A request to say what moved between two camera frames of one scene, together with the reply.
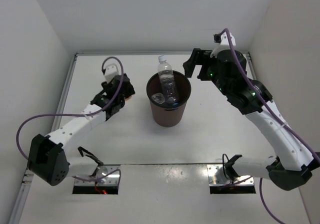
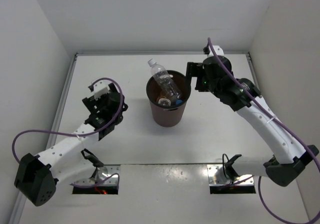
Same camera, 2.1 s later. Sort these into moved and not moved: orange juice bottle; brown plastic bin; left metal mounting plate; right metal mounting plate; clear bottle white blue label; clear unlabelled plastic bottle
Moved: orange juice bottle; clear bottle white blue label; clear unlabelled plastic bottle
Not moved: right metal mounting plate; left metal mounting plate; brown plastic bin
